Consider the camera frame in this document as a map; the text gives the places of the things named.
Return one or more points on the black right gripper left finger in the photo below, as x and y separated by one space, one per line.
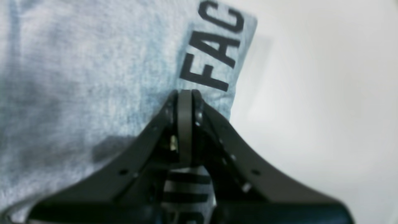
129 189

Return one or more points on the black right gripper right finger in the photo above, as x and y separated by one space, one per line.
248 189

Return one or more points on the grey T-shirt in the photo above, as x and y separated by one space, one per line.
80 79

